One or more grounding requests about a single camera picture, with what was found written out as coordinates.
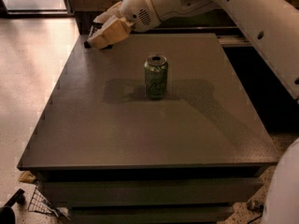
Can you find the wire mesh basket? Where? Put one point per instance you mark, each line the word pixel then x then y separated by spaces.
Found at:
pixel 41 205

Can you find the black rxbar chocolate wrapper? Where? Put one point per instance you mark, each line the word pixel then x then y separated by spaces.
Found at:
pixel 95 26

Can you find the crumpled tan paper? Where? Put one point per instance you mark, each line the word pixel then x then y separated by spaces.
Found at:
pixel 27 177

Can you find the power strip on floor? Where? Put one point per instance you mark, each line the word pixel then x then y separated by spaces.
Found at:
pixel 255 206

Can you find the grey drawer cabinet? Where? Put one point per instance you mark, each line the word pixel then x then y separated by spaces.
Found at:
pixel 111 155

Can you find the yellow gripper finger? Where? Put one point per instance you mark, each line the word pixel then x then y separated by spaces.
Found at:
pixel 112 11
pixel 113 31

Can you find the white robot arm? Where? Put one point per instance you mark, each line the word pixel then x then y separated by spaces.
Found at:
pixel 271 27

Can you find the green soda can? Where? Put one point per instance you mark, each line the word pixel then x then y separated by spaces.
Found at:
pixel 156 71

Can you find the black object on floor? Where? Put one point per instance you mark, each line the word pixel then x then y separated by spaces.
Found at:
pixel 7 215

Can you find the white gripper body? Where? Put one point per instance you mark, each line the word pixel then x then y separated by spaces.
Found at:
pixel 136 8

